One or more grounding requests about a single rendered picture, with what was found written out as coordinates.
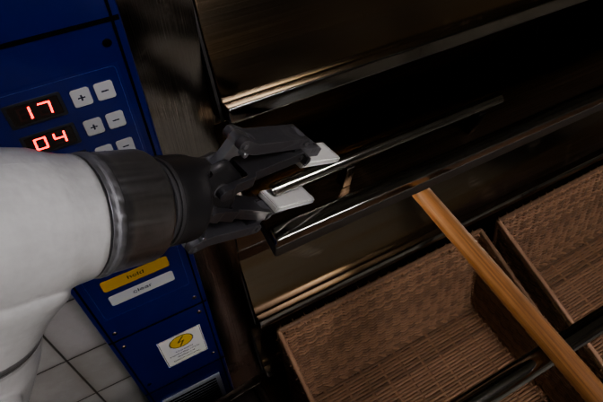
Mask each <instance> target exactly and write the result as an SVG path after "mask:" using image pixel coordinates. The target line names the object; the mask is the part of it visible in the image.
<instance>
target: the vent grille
mask: <svg viewBox="0 0 603 402"><path fill-rule="evenodd" d="M225 394H226V391H225V388H224V385H223V381H222V379H221V376H220V373H219V372H217V373H216V374H214V375H212V376H210V377H208V378H206V379H204V380H201V381H199V382H198V383H196V384H194V385H193V386H191V387H189V388H187V389H184V390H182V391H181V392H179V393H177V394H175V395H173V396H171V397H169V398H166V399H164V400H163V401H162V402H215V400H217V399H218V398H221V397H222V396H224V395H225Z"/></svg>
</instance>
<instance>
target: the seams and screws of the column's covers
mask: <svg viewBox="0 0 603 402"><path fill-rule="evenodd" d="M104 1H105V5H106V7H107V10H108V13H109V17H106V18H102V19H99V20H95V21H91V22H85V23H81V24H77V25H74V26H70V27H66V28H63V29H59V30H56V31H50V32H46V33H42V34H39V35H35V36H31V37H28V38H24V39H18V40H14V41H10V42H6V43H3V44H0V49H4V48H10V47H14V46H18V45H21V44H24V43H28V42H32V41H35V40H39V39H45V38H49V37H53V36H56V35H59V34H63V33H67V32H70V31H77V30H80V29H84V28H87V27H91V26H94V25H98V24H102V23H105V22H111V23H112V26H113V29H114V31H115V34H116V38H117V41H118V45H119V48H120V51H121V54H122V57H123V59H124V62H125V65H126V69H127V73H128V76H129V79H130V82H131V84H132V87H133V90H134V93H135V97H136V101H137V104H138V107H139V109H140V112H141V115H142V118H143V121H144V125H145V128H146V132H147V135H148V137H149V140H150V143H151V146H152V148H153V153H154V156H156V155H157V154H156V151H155V148H154V145H153V140H152V138H151V135H150V131H149V128H148V126H147V123H146V120H145V117H144V112H143V109H142V106H141V103H140V100H139V98H138V95H137V92H136V88H135V84H134V81H133V78H132V75H131V73H130V69H129V66H128V63H127V59H126V56H125V53H124V49H123V47H122V44H121V41H120V38H119V35H118V30H117V27H116V24H115V22H114V21H115V20H118V19H119V16H118V14H116V15H113V16H112V13H111V10H110V7H109V2H108V0H104ZM111 44H112V41H111V40H110V39H104V40H103V41H102V45H103V46H104V47H109V46H111ZM186 253H187V256H188V262H189V264H190V267H191V270H192V273H193V276H194V278H195V281H196V284H197V289H198V292H199V295H200V298H201V302H199V303H197V304H195V305H193V306H191V307H188V308H186V309H184V310H182V311H179V312H177V313H175V314H173V315H171V316H169V317H167V318H165V319H162V320H160V321H158V322H155V323H153V324H152V325H150V326H148V327H145V328H142V329H140V330H138V331H136V332H134V333H132V334H130V335H128V336H124V337H122V338H120V339H119V340H117V341H115V342H113V341H112V340H111V338H110V337H109V335H108V334H107V332H106V331H105V329H104V328H103V327H102V325H101V324H100V322H99V321H98V320H97V319H96V317H95V316H94V314H93V313H92V311H91V310H90V308H89V307H88V305H87V304H86V303H85V301H84V300H83V298H82V296H81V295H80V294H79V293H78V292H77V290H76V289H75V288H73V289H74V291H75V292H76V294H77V295H78V297H79V298H80V299H81V301H82V302H83V304H84V305H85V307H86V308H87V310H88V311H89V312H90V313H91V315H92V316H93V317H94V319H95V320H96V322H97V323H98V324H99V326H100V328H101V329H102V330H103V332H104V333H105V335H106V336H107V337H108V339H109V341H110V342H111V343H110V344H109V345H114V347H115V348H116V350H117V351H118V353H119V354H120V356H121V357H122V358H123V360H124V361H125V363H126V364H127V366H128V367H129V369H130V370H131V371H132V373H134V375H135V376H136V378H137V379H138V381H139V382H140V383H141V385H142V386H143V388H144V389H145V391H146V392H147V395H146V396H148V395H149V396H150V398H151V399H152V401H153V402H155V401H154V399H153V398H152V396H151V395H150V394H152V393H154V392H155V391H157V390H159V389H162V388H164V387H166V386H168V385H170V384H171V383H173V382H175V381H177V380H180V379H182V378H184V377H186V376H188V375H189V374H190V373H192V372H194V371H197V370H199V369H201V368H203V367H205V366H207V365H208V364H210V363H213V362H215V361H217V360H219V359H221V362H222V365H223V360H222V358H223V356H222V357H221V355H220V351H219V348H218V345H217V343H216V340H215V337H214V332H213V329H212V326H211V323H210V320H209V318H208V315H207V312H206V308H205V304H204V302H206V299H205V300H204V301H203V298H202V295H201V292H200V289H199V286H198V283H197V279H196V276H195V273H194V269H193V267H192V264H191V261H190V258H189V255H188V252H187V251H186ZM201 303H203V306H204V309H205V314H206V316H207V319H208V322H209V326H210V328H211V331H212V334H213V337H214V341H215V344H216V347H217V350H218V353H219V355H220V358H218V359H216V360H214V361H212V362H210V363H208V364H206V365H204V366H202V367H200V368H198V369H196V370H194V371H192V372H190V373H188V374H186V375H184V376H182V377H181V378H179V379H177V380H175V381H173V382H171V383H169V384H167V385H165V386H163V387H161V388H159V389H157V390H155V391H153V392H151V393H149V392H148V390H147V389H146V388H145V386H144V384H143V383H142V382H141V381H140V380H139V378H138V377H137V375H136V374H135V372H134V371H133V369H132V368H131V367H130V365H129V364H128V362H127V360H126V359H125V358H124V356H123V355H122V353H121V352H120V351H119V350H118V348H117V347H116V345H115V343H117V342H118V341H120V340H123V339H125V338H127V337H129V336H132V335H134V334H136V333H138V332H140V331H142V330H145V329H147V328H149V327H151V326H153V325H156V324H158V323H160V322H162V321H164V320H166V319H169V318H171V317H173V316H175V315H177V314H180V313H181V312H183V311H185V310H188V309H191V308H193V307H195V306H197V305H198V304H201ZM223 369H224V372H225V375H226V378H227V380H228V377H227V374H226V370H225V368H224V365H223ZM228 383H229V386H230V390H231V391H232V388H231V385H230V382H229V380H228Z"/></svg>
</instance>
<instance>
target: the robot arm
mask: <svg viewBox="0 0 603 402"><path fill-rule="evenodd" d="M223 135H224V136H225V137H226V138H227V139H226V140H225V141H224V143H223V144H222V146H221V147H220V148H219V150H218V151H217V152H210V153H207V154H205V155H203V156H201V157H192V156H188V155H184V154H177V153H176V154H166V155H156V156H151V155H150V154H148V153H146V152H144V151H140V150H137V149H125V150H113V151H101V152H74V153H45V152H42V151H38V150H34V149H30V148H21V147H0V402H29V399H30V396H31V392H32V389H33V385H34V382H35V379H36V376H37V372H38V368H39V361H40V357H41V350H42V337H43V333H44V331H45V329H46V327H47V326H48V324H49V322H50V321H51V320H52V319H53V317H54V316H55V315H56V314H57V312H58V311H59V310H60V309H61V308H62V307H63V305H64V304H65V303H66V302H67V301H68V300H69V297H70V295H71V290H72V289H73V288H74V287H76V286H77V285H79V284H83V283H85V282H88V281H91V280H92V279H101V278H103V277H106V276H109V275H111V274H113V273H117V272H119V271H123V270H126V269H129V268H132V267H138V266H141V265H143V264H147V263H150V262H153V261H155V260H156V259H158V258H159V257H161V256H162V255H163V254H164V253H165V252H166V250H167V249H168V248H170V247H174V246H177V245H180V244H181V245H182V246H183V247H184V249H185V250H186V251H187V252H188V254H189V255H192V254H194V253H196V252H198V251H199V250H201V249H204V248H206V247H207V246H211V245H214V244H217V243H221V242H225V241H227V240H234V239H237V238H240V237H244V236H248V235H250V234H254V233H257V232H259V231H260V229H261V225H260V223H261V222H262V220H264V221H265V220H267V219H268V218H270V217H271V215H272V214H278V213H282V212H283V211H285V210H287V209H291V208H295V207H298V206H302V205H307V204H311V203H313V201H314V197H313V196H312V195H311V194H309V193H308V192H307V191H306V190H305V189H304V188H303V187H298V188H296V189H293V190H291V191H288V192H286V193H283V194H282V195H279V196H277V197H275V196H273V195H272V194H271V192H270V189H266V190H261V191H260V192H259V194H258V196H259V197H260V198H261V199H262V200H260V199H259V198H258V197H257V196H256V195H255V194H254V193H253V196H252V195H251V196H250V197H246V196H239V195H237V194H238V193H239V192H241V191H243V190H245V189H248V188H251V187H253V185H254V182H255V180H257V179H261V178H264V177H265V176H267V175H270V174H272V173H274V172H277V171H279V170H282V169H284V168H287V167H289V166H291V165H294V164H296V165H297V166H298V167H299V168H306V167H311V166H317V165H322V164H328V163H333V162H338V161H339V159H340V158H339V156H338V155H337V154H336V153H334V152H333V151H332V150H331V149H330V148H329V147H328V146H326V145H325V144H324V143H323V142H322V143H314V142H313V141H312V140H311V139H309V138H308V137H307V136H306V135H305V134H304V133H303V132H302V131H301V130H300V129H299V128H297V127H296V126H295V125H294V124H289V125H278V126H268V127H248V128H242V127H238V126H235V125H233V124H229V125H227V126H226V127H225V128H224V129H223Z"/></svg>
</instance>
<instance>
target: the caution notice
mask: <svg viewBox="0 0 603 402"><path fill-rule="evenodd" d="M157 347H158V348H159V350H160V352H161V354H162V357H163V358H164V360H165V362H166V363H167V365H168V366H169V368H170V367H172V366H174V365H176V364H178V363H181V362H183V361H185V360H187V359H188V358H190V357H192V356H194V355H196V354H199V353H201V352H203V351H205V350H206V349H208V347H207V344H206V342H205V338H204V335H203V332H202V330H201V327H200V325H196V326H194V327H192V328H190V329H188V330H186V331H184V332H182V333H179V334H177V335H176V336H173V337H171V338H169V339H167V340H165V341H162V342H160V343H159V344H157Z"/></svg>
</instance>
